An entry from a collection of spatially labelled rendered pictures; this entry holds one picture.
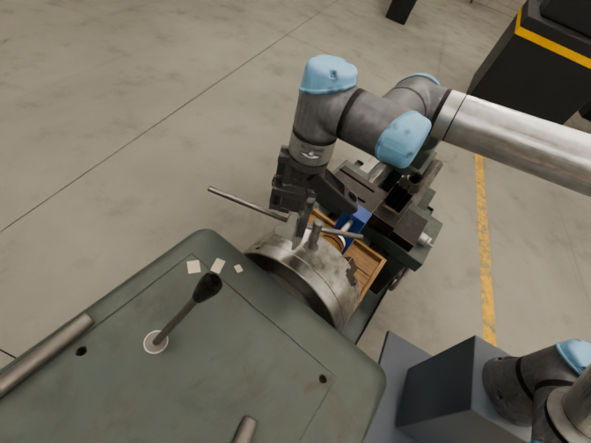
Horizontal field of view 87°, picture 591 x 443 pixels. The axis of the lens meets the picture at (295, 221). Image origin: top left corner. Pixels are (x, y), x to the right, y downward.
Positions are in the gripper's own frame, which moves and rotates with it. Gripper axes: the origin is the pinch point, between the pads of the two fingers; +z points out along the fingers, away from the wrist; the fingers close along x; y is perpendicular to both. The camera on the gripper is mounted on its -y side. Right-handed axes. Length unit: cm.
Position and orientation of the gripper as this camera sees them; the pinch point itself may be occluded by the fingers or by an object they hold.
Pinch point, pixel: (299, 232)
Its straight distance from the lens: 68.4
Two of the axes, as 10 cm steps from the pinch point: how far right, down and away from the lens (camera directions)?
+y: -9.8, -2.1, -0.5
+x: -1.2, 7.1, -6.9
